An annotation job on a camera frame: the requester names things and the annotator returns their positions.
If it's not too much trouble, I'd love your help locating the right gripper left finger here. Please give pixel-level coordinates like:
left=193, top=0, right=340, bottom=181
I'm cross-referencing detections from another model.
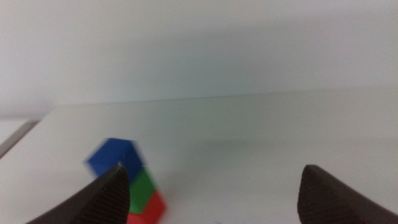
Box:
left=26, top=164, right=131, bottom=224

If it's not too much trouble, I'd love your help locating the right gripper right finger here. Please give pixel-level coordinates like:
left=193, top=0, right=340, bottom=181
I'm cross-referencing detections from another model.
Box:
left=297, top=164, right=398, bottom=224

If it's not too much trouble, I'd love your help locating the green cube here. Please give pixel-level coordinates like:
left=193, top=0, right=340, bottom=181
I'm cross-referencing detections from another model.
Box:
left=128, top=167, right=158, bottom=215

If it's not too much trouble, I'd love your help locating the red cube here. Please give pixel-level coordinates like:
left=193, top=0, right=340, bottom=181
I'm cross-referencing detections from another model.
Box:
left=126, top=190, right=167, bottom=224

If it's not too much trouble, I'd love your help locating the blue cube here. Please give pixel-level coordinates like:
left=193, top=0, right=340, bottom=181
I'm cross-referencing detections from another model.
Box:
left=84, top=138, right=146, bottom=184

